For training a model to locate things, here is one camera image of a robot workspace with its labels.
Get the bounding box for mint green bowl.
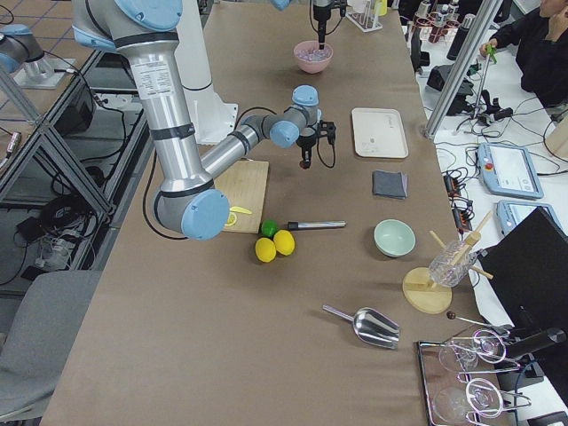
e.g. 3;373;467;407
374;219;416;257

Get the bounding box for beige rabbit tray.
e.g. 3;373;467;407
351;107;408;159

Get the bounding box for bamboo cutting board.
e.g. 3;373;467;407
215;160;269;233

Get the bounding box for black glass rack tray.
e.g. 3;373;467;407
415;341;532;425

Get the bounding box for lemon slice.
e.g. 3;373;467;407
225;212;237;227

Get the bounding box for aluminium frame post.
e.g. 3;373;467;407
423;0;502;140

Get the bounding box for pink bowl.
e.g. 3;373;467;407
293;40;334;74

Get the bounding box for wooden cup tree stand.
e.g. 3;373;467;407
403;211;493;314

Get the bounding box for clear ice cubes pile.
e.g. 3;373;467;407
296;48;333;63

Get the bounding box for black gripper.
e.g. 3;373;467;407
309;0;347;49
296;120;336;169

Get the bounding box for white wire cup rack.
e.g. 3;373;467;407
346;0;384;33

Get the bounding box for clear glass on stand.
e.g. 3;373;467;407
429;241;476;288

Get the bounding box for green lime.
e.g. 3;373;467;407
260;219;280;239

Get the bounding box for yellow lemon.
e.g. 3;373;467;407
255;237;277;263
272;230;296;256

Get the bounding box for folded grey cloth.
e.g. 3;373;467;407
372;170;407;199

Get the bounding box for blue teach pendant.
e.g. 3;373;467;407
496;200;560;236
477;143;544;200

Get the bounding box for black monitor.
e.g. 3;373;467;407
479;207;567;393

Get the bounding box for steel scoop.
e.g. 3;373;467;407
322;304;400;350

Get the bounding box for person in black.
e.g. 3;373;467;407
479;0;567;107

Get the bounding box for grey office chair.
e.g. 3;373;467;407
1;271;102;422

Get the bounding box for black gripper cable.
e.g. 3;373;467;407
315;126;337;169

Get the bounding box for steel muddler black tip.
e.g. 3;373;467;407
287;220;346;231

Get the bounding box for yellow plastic knife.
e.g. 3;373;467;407
230;206;252;215

